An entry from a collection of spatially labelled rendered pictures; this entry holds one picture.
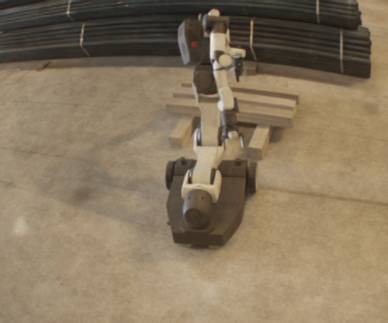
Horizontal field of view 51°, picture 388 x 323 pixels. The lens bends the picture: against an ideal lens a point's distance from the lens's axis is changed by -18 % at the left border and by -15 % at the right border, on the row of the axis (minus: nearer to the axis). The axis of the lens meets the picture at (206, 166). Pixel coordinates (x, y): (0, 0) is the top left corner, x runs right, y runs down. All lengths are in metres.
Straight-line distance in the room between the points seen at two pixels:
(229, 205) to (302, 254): 0.55
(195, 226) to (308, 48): 2.26
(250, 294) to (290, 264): 0.31
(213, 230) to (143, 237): 0.50
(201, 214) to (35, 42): 3.82
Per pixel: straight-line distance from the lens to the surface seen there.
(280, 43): 4.33
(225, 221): 2.73
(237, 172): 2.99
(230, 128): 2.71
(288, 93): 3.72
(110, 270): 2.84
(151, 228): 3.00
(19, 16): 6.02
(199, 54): 2.89
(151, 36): 4.77
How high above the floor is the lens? 2.16
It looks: 40 degrees down
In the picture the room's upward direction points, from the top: 8 degrees counter-clockwise
